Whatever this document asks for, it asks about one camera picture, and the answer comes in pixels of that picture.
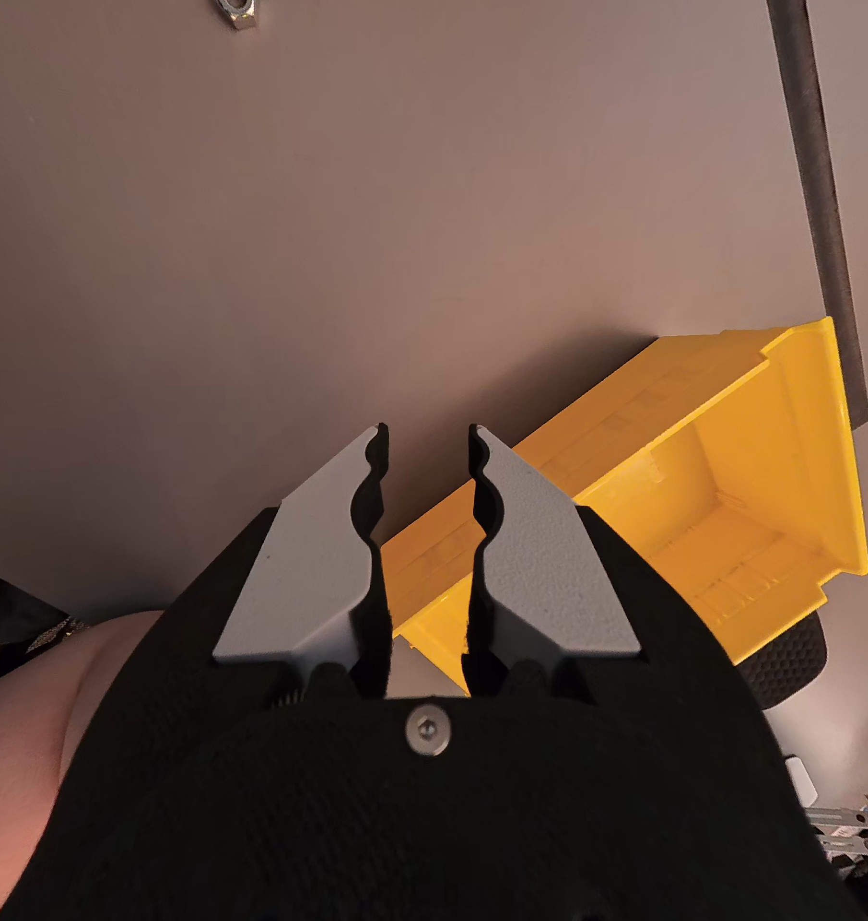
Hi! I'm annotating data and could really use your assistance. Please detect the yellow plastic bin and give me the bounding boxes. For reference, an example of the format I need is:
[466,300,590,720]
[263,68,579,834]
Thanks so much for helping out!
[380,317,868,700]

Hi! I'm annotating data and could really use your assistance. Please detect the small white device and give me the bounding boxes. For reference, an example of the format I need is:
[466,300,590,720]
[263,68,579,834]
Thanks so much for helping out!
[783,754,820,810]

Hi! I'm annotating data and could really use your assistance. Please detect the person's left forearm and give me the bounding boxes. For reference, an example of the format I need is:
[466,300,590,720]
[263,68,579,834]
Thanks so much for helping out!
[0,610,165,921]

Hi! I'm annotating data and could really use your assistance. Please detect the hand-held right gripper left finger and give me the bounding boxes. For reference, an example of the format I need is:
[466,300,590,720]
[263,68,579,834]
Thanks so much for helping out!
[211,423,395,697]

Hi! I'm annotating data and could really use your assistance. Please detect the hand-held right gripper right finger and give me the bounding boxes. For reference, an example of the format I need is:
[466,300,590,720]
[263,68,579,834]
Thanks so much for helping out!
[461,423,641,697]

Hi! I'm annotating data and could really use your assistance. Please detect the grey metal brackets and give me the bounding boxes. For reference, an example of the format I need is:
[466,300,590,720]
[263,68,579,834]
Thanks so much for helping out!
[808,788,868,900]

